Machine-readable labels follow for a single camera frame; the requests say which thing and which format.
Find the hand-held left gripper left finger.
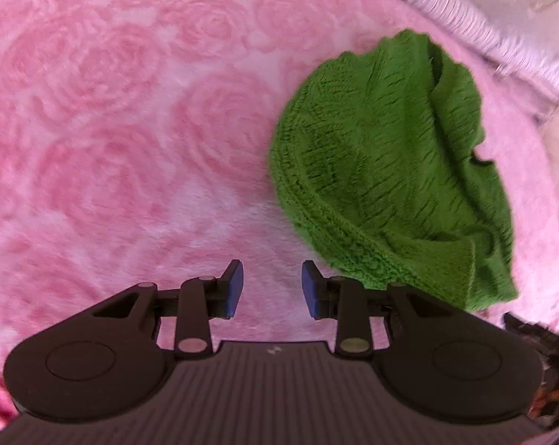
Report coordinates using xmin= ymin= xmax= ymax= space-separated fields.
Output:
xmin=92 ymin=260 xmax=245 ymax=359

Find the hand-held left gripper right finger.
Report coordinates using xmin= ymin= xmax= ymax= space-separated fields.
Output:
xmin=302 ymin=260 xmax=453 ymax=359

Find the green knitted sweater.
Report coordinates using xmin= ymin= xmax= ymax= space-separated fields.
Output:
xmin=268 ymin=29 xmax=521 ymax=313

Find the pink rose plush blanket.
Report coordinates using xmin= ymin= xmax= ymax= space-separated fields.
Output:
xmin=0 ymin=0 xmax=559 ymax=431

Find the lilac ribbed bed cover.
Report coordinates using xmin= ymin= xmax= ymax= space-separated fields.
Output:
xmin=354 ymin=0 xmax=559 ymax=105

